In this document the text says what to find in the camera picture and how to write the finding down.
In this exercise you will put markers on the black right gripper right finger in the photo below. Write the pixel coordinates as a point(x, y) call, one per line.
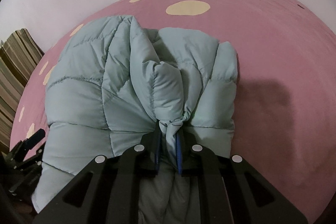
point(230, 190)

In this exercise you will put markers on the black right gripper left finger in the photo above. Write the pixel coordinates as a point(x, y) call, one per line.
point(107, 189)

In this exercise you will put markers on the light blue puffer jacket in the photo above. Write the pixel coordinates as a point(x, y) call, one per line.
point(113, 83)

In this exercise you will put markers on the pink polka dot bedsheet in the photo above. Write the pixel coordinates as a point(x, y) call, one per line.
point(285, 104)

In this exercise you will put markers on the striped green brown cushion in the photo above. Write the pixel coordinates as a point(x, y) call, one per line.
point(19, 57)

